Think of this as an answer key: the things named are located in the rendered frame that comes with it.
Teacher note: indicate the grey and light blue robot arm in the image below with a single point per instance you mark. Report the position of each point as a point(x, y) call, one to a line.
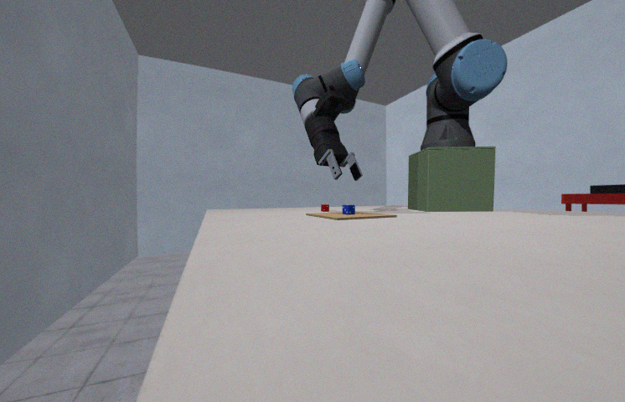
point(467, 65)

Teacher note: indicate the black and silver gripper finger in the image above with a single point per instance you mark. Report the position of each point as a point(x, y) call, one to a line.
point(333, 164)
point(353, 166)

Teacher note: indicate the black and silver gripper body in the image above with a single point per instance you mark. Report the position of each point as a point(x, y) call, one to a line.
point(318, 116)

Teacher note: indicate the tan square mat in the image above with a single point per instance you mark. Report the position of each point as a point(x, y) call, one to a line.
point(357, 215)

